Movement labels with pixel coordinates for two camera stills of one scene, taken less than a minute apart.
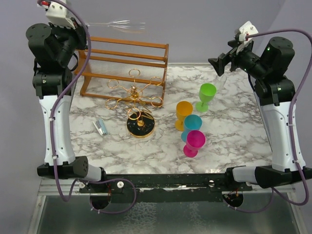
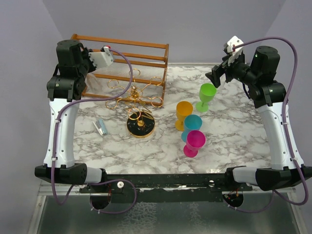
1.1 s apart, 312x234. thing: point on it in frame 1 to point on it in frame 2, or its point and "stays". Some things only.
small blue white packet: (100, 126) stays
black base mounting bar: (168, 188) stays
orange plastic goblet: (183, 108) stays
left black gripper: (79, 33) to (85, 53)
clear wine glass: (123, 26) to (93, 85)
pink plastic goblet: (195, 139) stays
